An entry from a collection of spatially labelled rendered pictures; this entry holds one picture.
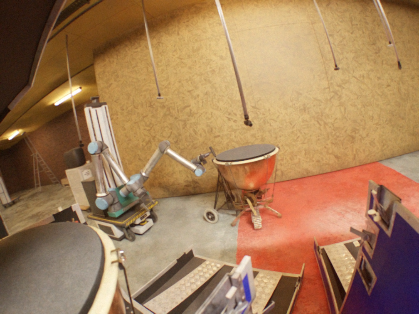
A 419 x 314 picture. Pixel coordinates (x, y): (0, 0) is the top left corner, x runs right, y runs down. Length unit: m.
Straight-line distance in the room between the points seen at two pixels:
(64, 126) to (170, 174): 7.48
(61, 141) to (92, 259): 10.03
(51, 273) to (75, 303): 0.16
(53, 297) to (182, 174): 3.09
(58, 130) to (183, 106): 8.24
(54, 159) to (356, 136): 11.78
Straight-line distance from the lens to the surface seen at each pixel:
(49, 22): 0.76
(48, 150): 11.72
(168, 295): 1.52
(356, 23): 4.01
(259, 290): 1.47
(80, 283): 0.47
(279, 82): 3.10
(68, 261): 0.58
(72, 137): 9.71
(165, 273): 1.74
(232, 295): 0.32
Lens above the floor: 1.23
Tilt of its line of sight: 11 degrees down
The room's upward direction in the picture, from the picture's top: 13 degrees counter-clockwise
